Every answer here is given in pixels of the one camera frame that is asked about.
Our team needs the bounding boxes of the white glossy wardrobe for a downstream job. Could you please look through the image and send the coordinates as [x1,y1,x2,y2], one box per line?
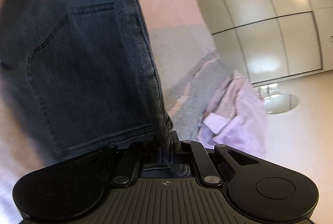
[197,0,332,84]

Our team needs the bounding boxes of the folded lilac pink bedding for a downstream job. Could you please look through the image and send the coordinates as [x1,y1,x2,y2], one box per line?
[198,71,267,157]

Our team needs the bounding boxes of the grey herringbone blanket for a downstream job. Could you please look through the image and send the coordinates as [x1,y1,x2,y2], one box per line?
[148,24,232,140]

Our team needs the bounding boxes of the dark grey jeans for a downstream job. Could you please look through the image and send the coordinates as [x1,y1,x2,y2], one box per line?
[1,0,190,178]

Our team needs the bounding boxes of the pink textured bedspread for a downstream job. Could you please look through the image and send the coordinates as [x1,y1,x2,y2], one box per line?
[1,0,205,223]

